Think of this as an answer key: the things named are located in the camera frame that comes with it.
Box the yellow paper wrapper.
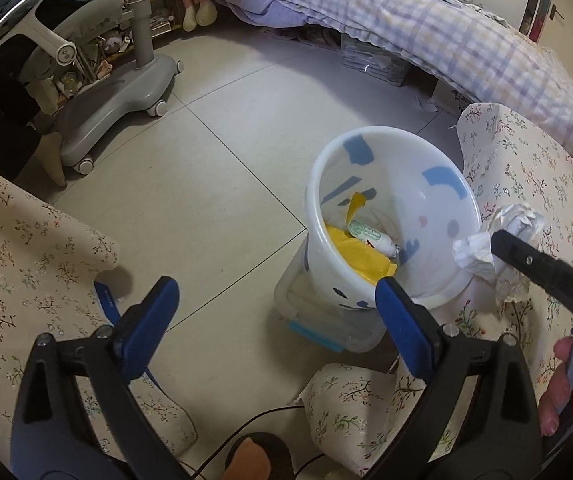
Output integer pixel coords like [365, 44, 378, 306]
[324, 190, 398, 286]

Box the cluttered toy shelf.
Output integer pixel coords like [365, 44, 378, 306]
[66, 0, 178, 97]

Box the black cable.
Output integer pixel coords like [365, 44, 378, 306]
[184, 406, 328, 480]

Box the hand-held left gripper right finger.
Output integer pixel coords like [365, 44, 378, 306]
[374, 276, 545, 480]

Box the grey adjustable desk base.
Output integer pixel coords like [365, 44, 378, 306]
[59, 0, 184, 177]

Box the clear under-bed storage box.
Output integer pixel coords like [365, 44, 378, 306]
[341, 32, 416, 87]

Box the clear plastic storage container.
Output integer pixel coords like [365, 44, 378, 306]
[274, 247, 400, 354]

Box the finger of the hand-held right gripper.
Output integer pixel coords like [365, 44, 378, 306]
[491, 229, 573, 294]

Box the small white green tube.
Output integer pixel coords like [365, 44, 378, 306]
[349, 220, 397, 257]

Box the white cardboard box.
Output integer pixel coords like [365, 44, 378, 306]
[431, 77, 473, 112]

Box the grey child chair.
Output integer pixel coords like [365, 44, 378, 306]
[0, 0, 134, 98]

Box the white tissue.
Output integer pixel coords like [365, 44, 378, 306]
[451, 204, 547, 306]

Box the white plastic trash bin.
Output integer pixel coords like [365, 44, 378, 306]
[301, 127, 482, 313]

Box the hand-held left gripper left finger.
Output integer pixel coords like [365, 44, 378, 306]
[10, 276, 194, 480]

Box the floral tablecloth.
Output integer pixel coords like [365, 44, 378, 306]
[0, 102, 573, 480]

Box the person's right hand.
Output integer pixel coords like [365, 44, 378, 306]
[539, 338, 573, 437]

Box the plaid quilt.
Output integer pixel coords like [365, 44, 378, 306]
[211, 0, 573, 173]

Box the person's foot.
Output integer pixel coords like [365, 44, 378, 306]
[221, 432, 296, 480]

